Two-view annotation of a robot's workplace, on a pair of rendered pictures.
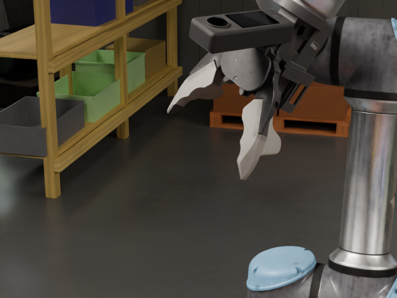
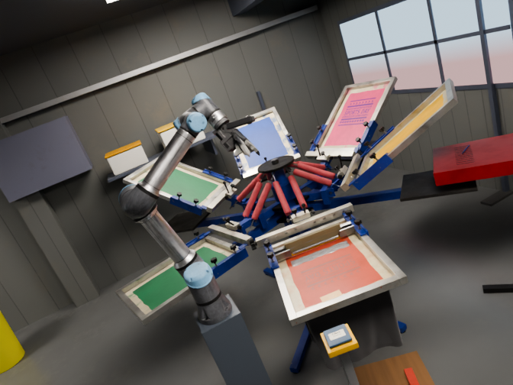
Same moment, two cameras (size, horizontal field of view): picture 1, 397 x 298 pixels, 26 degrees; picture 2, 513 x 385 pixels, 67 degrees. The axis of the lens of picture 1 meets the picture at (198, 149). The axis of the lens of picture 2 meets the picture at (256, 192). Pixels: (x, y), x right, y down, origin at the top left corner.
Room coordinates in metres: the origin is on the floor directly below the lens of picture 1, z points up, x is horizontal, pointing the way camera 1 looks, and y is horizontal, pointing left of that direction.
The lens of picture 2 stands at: (1.88, 1.26, 2.14)
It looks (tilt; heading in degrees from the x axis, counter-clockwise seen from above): 19 degrees down; 235
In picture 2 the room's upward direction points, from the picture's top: 21 degrees counter-clockwise
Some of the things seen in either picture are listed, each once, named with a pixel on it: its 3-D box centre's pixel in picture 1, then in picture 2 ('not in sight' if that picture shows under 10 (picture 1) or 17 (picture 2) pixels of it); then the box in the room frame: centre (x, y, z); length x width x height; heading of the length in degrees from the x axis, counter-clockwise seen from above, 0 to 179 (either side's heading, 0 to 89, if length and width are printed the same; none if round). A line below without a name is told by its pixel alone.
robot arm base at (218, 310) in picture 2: not in sight; (211, 303); (1.35, -0.14, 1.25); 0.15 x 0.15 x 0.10
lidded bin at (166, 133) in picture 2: not in sight; (180, 133); (-0.36, -3.11, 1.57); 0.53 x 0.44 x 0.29; 160
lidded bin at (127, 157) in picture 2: not in sight; (127, 157); (0.30, -3.35, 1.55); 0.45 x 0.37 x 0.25; 160
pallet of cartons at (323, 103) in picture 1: (284, 96); not in sight; (6.69, -0.69, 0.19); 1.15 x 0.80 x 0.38; 70
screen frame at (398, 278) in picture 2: not in sight; (325, 261); (0.62, -0.18, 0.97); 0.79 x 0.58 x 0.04; 56
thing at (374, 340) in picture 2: not in sight; (354, 327); (0.79, 0.06, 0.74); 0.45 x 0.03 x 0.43; 146
